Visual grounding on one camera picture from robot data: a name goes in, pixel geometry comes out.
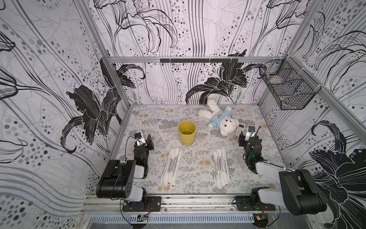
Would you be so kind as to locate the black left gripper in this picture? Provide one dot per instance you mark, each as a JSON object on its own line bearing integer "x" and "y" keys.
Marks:
{"x": 150, "y": 144}

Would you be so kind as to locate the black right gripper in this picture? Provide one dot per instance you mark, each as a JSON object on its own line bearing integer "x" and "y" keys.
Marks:
{"x": 251, "y": 140}

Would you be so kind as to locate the white straw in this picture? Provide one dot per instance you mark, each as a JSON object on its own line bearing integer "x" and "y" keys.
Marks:
{"x": 225, "y": 169}
{"x": 172, "y": 174}
{"x": 217, "y": 168}
{"x": 168, "y": 163}

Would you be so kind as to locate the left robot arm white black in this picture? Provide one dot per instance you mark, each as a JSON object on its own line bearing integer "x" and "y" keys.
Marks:
{"x": 117, "y": 179}

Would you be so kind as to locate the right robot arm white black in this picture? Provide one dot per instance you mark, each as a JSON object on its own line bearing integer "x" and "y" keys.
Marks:
{"x": 298, "y": 192}

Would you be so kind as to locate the white remote control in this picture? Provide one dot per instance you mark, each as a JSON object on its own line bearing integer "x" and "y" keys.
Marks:
{"x": 241, "y": 129}

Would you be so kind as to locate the white plush bunny toy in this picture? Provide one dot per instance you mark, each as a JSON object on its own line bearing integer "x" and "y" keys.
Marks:
{"x": 219, "y": 118}

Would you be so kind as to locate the yellow metal cup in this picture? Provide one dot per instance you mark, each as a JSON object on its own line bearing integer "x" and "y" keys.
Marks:
{"x": 187, "y": 132}

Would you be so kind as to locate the horizontal aluminium back bar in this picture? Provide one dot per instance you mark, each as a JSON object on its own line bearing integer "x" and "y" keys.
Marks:
{"x": 241, "y": 59}

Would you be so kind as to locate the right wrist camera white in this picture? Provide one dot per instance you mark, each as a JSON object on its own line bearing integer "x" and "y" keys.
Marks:
{"x": 250, "y": 131}

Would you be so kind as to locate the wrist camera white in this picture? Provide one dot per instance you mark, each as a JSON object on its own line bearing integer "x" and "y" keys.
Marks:
{"x": 250, "y": 131}
{"x": 139, "y": 139}

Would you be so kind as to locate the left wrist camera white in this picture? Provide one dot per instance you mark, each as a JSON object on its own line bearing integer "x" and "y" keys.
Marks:
{"x": 139, "y": 139}

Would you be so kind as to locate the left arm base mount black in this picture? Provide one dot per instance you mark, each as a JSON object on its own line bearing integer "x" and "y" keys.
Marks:
{"x": 147, "y": 204}

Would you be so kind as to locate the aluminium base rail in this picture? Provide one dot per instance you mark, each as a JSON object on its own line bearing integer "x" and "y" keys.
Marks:
{"x": 169, "y": 203}

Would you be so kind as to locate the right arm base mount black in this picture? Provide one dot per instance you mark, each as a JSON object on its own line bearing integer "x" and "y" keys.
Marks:
{"x": 252, "y": 202}

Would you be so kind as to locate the black wire basket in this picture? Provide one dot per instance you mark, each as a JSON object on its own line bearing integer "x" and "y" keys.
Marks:
{"x": 288, "y": 84}

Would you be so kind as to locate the black hook rail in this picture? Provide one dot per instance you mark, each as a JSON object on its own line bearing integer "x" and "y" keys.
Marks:
{"x": 198, "y": 60}

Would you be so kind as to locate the white slotted cable duct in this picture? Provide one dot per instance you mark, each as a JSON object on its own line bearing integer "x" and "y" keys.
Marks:
{"x": 175, "y": 218}

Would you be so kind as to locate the aluminium frame post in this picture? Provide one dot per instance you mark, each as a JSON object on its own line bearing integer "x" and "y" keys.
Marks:
{"x": 82, "y": 6}

